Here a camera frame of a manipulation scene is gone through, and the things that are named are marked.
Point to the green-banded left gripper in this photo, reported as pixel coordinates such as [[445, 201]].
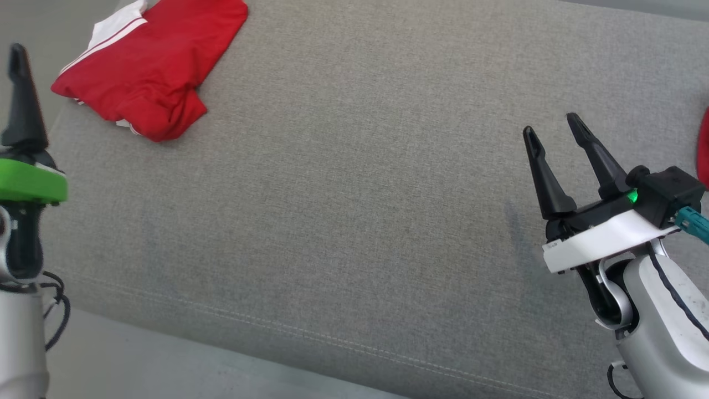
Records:
[[27, 183]]

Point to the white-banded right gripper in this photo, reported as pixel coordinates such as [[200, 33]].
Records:
[[592, 238]]

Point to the red shorts with white stripe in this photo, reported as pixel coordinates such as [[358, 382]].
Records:
[[704, 149]]

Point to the red shirt with white sleeves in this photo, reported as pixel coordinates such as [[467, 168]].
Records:
[[155, 61]]

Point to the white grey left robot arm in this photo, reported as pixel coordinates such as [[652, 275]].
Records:
[[19, 343]]

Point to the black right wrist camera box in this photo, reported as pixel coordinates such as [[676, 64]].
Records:
[[667, 191]]

